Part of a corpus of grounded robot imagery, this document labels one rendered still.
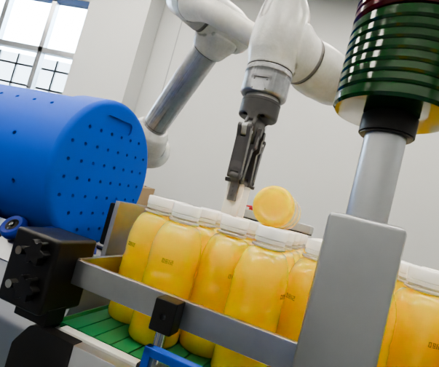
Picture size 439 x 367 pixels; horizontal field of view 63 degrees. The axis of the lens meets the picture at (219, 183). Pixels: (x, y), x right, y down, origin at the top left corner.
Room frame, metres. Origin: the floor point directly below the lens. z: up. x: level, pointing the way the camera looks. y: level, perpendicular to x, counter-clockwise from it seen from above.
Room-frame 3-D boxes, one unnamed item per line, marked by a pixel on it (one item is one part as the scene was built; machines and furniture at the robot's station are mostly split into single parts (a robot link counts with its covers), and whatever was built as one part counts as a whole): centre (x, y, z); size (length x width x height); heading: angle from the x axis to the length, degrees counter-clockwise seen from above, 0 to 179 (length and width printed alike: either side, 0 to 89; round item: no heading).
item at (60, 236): (0.46, 0.18, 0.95); 0.10 x 0.07 x 0.10; 160
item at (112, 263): (0.64, 0.08, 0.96); 0.40 x 0.01 x 0.03; 160
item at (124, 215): (0.67, 0.15, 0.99); 0.10 x 0.02 x 0.12; 160
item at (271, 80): (0.66, -0.04, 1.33); 0.09 x 0.09 x 0.06
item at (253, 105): (0.66, -0.04, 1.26); 0.08 x 0.07 x 0.09; 160
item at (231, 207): (0.64, -0.03, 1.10); 0.03 x 0.01 x 0.07; 70
